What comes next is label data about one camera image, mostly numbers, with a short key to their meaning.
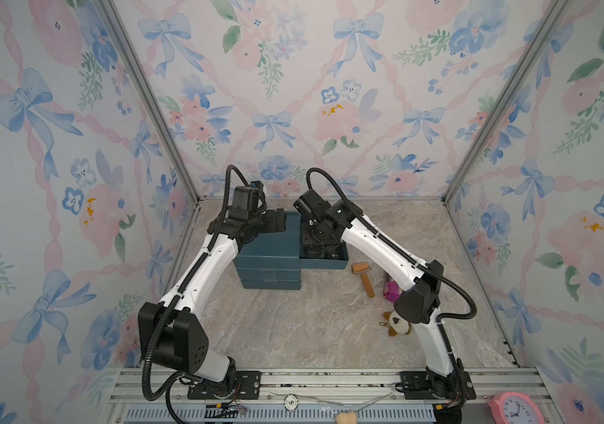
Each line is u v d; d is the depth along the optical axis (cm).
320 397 73
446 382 63
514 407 69
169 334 41
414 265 52
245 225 58
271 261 76
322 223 58
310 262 78
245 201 61
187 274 47
